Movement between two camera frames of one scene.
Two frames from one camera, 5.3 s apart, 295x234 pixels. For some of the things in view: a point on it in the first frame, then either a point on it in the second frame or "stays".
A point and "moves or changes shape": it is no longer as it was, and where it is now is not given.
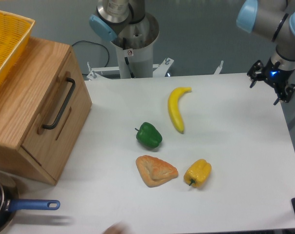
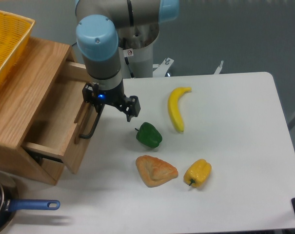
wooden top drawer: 59,99 moves or changes shape
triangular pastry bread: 153,171 stays
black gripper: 278,77 → 92,93
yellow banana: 173,107 stays
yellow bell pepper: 198,173 stays
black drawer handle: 63,106 → 90,134
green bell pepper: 148,135 stays
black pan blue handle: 5,202 stays
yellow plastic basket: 9,33 stays
